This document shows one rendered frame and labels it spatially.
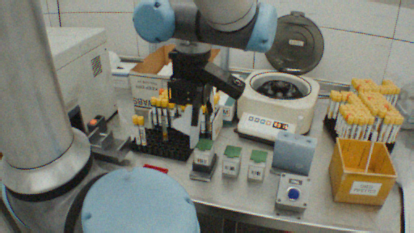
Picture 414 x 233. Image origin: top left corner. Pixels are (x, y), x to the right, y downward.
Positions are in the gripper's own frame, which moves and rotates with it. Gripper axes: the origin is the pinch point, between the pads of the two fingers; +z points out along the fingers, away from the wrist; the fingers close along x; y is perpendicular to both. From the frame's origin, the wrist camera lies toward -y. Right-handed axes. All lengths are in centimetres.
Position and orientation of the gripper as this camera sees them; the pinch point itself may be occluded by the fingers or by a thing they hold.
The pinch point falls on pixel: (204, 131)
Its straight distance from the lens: 71.9
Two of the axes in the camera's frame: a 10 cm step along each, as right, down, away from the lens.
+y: -9.7, -1.4, 2.2
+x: -2.6, 5.1, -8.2
